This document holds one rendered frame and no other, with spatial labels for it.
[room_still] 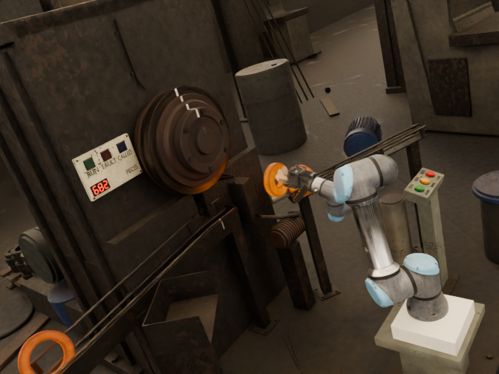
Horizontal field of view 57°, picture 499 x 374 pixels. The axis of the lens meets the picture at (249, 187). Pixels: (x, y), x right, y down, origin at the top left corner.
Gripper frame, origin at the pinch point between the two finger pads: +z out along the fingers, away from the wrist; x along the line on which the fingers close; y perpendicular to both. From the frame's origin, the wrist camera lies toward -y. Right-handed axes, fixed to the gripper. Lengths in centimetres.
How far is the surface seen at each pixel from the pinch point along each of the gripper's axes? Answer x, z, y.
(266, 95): -206, 154, -59
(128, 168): 49, 41, 14
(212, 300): 59, -11, -23
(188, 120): 28.2, 23.2, 32.5
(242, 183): 0.9, 19.4, -10.4
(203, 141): 24.6, 19.5, 22.6
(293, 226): -10.3, -3.5, -34.0
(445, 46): -246, 1, 0
